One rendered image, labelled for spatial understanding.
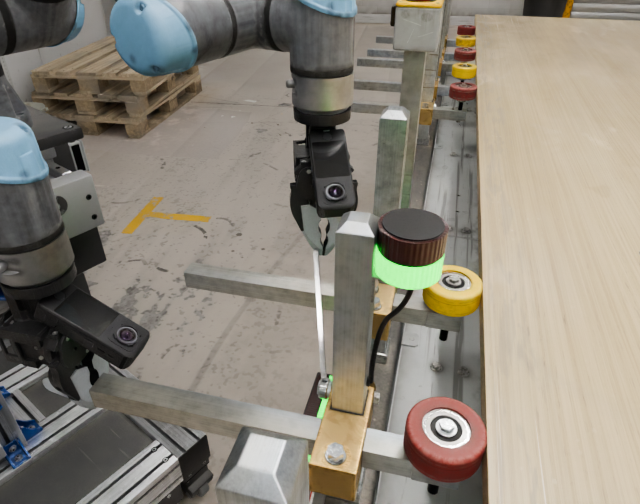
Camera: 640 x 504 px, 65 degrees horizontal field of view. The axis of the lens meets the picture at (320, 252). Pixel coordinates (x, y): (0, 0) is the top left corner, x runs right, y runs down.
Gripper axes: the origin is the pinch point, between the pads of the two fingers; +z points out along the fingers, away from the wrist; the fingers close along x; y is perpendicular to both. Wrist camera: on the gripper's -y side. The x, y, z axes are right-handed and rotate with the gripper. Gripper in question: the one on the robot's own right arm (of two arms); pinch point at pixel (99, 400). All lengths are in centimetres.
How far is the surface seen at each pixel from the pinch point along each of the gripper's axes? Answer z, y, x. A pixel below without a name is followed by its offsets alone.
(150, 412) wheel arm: -2.2, -8.4, 1.5
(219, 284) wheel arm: -2.1, -6.3, -23.5
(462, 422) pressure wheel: -8.7, -43.2, -1.1
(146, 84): 48, 163, -277
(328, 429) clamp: -5.1, -29.7, 0.6
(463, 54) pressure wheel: -8, -41, -171
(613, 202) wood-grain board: -9, -69, -57
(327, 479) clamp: -3.1, -30.7, 5.0
